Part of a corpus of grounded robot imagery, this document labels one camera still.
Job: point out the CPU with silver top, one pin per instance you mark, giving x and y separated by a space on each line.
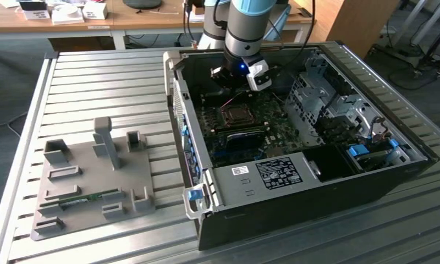
237 115

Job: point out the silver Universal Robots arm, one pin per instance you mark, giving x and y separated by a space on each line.
241 35

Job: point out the CPU socket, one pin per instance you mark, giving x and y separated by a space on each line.
237 124

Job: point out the grey metal drive cage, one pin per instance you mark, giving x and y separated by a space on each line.
311 99

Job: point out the green motherboard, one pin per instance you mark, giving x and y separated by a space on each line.
279 129

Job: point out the black expansion card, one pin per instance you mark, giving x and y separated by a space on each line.
241 140

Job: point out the wooden desk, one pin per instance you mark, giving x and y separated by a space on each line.
139 22

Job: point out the small white barcode sticker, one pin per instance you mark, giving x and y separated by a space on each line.
240 170

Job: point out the black printed label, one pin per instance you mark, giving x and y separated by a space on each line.
279 173

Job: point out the dark grey round object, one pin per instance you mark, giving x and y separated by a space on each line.
143 3

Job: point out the wooden cabinet panel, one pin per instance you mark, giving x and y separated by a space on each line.
359 27

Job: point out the grey power supply unit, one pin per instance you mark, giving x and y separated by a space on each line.
227 189

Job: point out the blue disk carrier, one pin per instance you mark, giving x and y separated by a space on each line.
357 151

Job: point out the equipment stand black base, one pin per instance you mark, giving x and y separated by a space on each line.
392 53

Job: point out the white box with print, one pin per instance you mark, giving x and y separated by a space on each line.
95 12

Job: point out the small blue latch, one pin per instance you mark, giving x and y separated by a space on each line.
393 143

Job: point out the white box round opening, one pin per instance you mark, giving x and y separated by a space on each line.
67 19

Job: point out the grey parts rack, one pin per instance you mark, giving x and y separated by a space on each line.
95 176

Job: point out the black open PC case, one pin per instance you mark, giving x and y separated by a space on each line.
315 220

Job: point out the white box black screen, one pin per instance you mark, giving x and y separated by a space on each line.
36 13

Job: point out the green RAM stick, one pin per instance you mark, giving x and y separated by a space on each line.
81 200

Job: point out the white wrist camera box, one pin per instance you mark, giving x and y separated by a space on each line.
260 79

